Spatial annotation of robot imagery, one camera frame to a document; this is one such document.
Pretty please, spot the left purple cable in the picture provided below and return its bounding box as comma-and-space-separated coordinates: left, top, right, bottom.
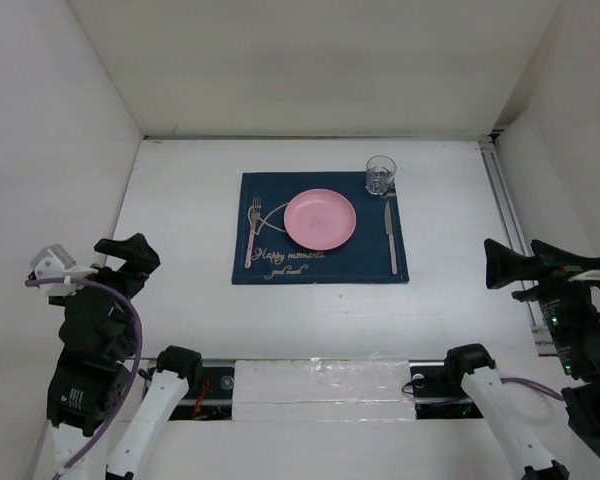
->
24, 278, 144, 476

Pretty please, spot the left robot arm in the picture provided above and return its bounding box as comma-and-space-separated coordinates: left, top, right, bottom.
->
27, 233, 203, 479

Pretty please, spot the clear drinking glass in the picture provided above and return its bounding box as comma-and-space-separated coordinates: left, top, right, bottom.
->
366, 155, 397, 196

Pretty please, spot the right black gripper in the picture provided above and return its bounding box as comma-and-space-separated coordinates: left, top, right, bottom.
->
485, 233, 600, 373

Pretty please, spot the navy blue placemat cloth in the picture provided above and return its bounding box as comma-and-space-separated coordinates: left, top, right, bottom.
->
231, 171, 409, 285

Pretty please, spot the pink handled knife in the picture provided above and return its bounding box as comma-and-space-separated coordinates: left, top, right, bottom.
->
384, 201, 398, 275

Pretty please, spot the pink plastic plate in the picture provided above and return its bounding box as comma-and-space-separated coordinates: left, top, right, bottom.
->
284, 189, 357, 251

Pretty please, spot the pink handled fork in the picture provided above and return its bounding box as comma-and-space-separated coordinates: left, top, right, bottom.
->
244, 198, 261, 269

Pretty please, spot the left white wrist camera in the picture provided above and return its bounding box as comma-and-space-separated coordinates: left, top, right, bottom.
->
30, 244, 97, 297

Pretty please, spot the aluminium rail right side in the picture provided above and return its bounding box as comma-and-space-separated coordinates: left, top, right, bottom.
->
478, 125, 556, 357

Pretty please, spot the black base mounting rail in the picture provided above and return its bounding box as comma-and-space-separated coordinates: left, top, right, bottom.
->
170, 360, 479, 421

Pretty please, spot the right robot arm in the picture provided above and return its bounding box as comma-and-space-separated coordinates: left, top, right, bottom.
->
442, 239, 600, 479

